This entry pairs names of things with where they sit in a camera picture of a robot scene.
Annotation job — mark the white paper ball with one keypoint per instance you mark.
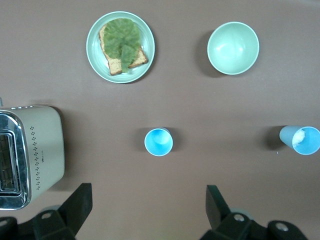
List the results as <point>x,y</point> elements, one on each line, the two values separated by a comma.
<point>298,137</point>

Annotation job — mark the pale green bowl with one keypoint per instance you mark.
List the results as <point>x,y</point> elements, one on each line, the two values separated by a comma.
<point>232,47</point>

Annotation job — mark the beige and chrome toaster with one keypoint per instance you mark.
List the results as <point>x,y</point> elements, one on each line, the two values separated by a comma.
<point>42,150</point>

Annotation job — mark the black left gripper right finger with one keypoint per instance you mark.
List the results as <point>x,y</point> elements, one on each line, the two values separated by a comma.
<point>221,220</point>

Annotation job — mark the toast slice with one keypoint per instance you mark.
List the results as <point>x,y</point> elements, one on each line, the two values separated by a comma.
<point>115,67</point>

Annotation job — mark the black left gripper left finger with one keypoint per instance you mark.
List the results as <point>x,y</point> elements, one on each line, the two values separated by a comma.
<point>70,217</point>

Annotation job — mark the blue cup holding white paper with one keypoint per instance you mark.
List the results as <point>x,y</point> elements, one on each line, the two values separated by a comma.
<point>287,137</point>

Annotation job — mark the pale green plate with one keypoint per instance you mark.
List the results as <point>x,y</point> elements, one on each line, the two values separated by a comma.
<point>95,50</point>

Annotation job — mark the green lettuce leaf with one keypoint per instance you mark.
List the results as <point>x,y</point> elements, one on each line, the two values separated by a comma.
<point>122,37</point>

